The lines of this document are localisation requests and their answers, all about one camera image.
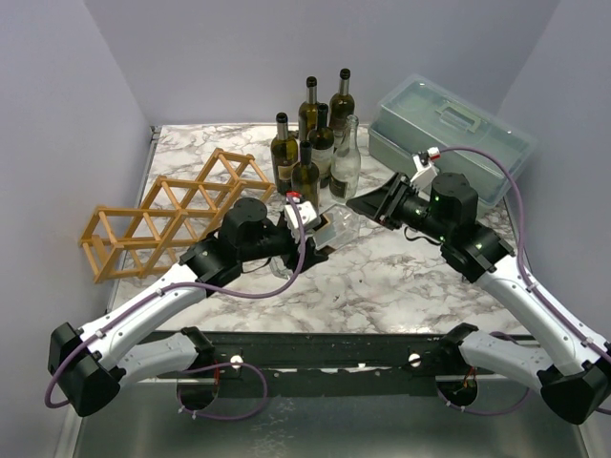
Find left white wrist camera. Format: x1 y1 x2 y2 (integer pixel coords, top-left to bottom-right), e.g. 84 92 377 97
284 192 321 242

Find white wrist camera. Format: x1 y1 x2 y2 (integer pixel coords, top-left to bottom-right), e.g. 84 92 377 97
284 192 321 242
410 147 441 193

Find back left green wine bottle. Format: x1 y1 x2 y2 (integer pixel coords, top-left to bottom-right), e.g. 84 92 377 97
298 76 318 141

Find dark green wine bottle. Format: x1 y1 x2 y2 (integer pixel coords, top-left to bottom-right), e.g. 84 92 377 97
307 103 334 188
270 112 298 195
291 140 320 209

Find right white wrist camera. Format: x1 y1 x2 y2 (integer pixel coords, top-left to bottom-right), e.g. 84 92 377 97
410 147 441 193

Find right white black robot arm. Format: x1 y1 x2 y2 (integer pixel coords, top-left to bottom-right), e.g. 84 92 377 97
347 173 610 425

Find clear square liquor bottle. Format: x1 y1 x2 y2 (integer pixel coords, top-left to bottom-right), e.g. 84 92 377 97
270 204 361 279

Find clear empty glass bottle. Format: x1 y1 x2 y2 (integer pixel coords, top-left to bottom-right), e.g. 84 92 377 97
329 114 361 201

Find wooden wine rack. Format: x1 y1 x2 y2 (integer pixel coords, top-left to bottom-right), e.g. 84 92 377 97
78 148 276 283

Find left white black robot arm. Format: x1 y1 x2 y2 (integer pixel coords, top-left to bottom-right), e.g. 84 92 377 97
44 196 325 417

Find green plastic toolbox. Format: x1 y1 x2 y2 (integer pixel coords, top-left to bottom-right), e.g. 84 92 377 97
368 73 536 223

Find back right green wine bottle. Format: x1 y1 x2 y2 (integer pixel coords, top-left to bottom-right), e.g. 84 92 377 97
328 68 355 136

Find black mounting rail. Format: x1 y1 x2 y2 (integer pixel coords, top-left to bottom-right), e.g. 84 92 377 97
142 328 536 400

